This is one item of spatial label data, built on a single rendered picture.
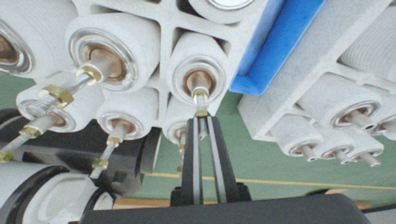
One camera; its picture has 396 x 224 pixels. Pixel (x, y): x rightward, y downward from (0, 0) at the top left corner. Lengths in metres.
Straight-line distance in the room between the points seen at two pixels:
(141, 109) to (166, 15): 0.15
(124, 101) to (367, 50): 0.42
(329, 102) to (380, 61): 0.08
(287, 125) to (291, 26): 0.24
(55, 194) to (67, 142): 0.22
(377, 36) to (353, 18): 0.04
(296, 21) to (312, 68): 0.12
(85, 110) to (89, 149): 0.31
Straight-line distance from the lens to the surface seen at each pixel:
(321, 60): 0.35
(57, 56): 0.25
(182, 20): 0.22
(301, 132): 0.38
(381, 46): 0.35
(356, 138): 0.59
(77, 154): 0.60
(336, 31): 0.35
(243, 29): 0.24
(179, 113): 0.22
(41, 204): 0.46
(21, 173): 0.48
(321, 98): 0.35
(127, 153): 0.54
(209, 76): 0.17
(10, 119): 0.80
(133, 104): 0.23
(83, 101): 0.30
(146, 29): 0.22
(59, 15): 0.27
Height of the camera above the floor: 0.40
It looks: 48 degrees down
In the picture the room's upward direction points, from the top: 177 degrees clockwise
